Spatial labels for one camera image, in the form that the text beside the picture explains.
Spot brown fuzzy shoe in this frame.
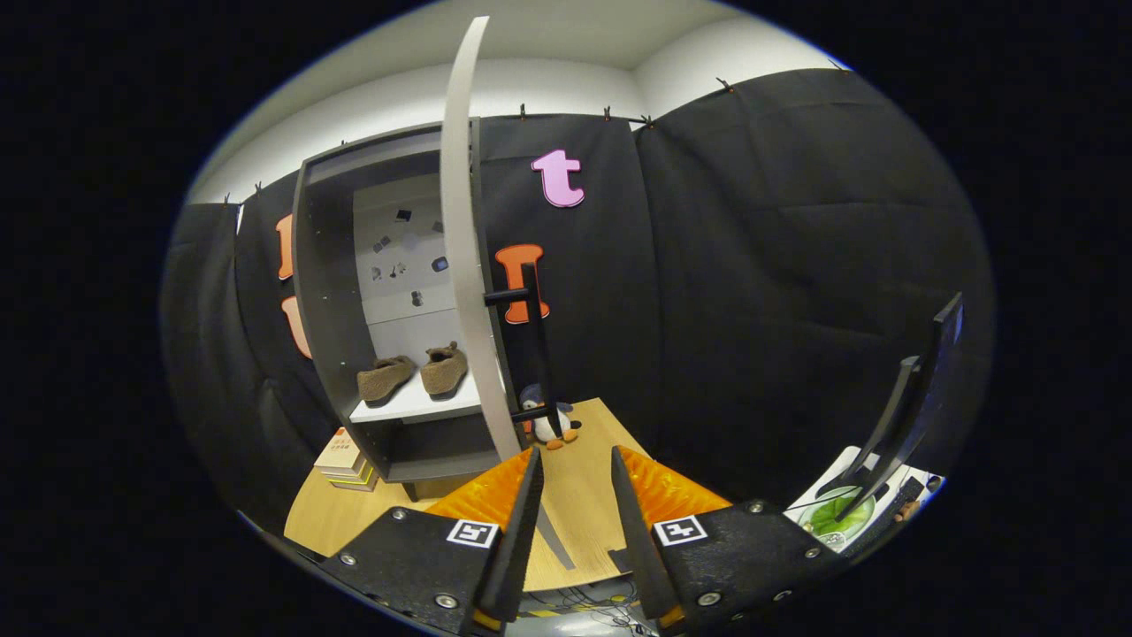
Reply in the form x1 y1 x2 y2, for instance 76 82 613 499
419 342 470 396
356 355 417 405

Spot beige shoe cabinet door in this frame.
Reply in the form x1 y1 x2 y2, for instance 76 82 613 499
440 16 576 572

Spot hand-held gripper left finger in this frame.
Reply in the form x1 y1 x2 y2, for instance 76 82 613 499
320 445 545 636

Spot black backdrop cloth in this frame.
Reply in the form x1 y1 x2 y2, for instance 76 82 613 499
159 69 998 532

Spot black door handle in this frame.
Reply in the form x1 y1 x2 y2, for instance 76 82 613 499
482 262 567 439

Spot green round container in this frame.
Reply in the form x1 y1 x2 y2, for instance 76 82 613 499
800 487 876 542

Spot white cabinet shelf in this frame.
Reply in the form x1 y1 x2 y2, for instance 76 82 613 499
349 372 505 426

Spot penguin plush toy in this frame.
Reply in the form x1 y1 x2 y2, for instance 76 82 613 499
517 383 585 450

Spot black floor cables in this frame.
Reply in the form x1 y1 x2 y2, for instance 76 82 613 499
522 579 660 633

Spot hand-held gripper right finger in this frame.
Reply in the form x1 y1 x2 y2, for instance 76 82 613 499
610 445 850 631

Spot beige thick book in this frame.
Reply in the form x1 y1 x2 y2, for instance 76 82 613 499
329 464 381 493

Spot dark grey shoe cabinet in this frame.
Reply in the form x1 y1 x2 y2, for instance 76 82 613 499
290 117 532 486

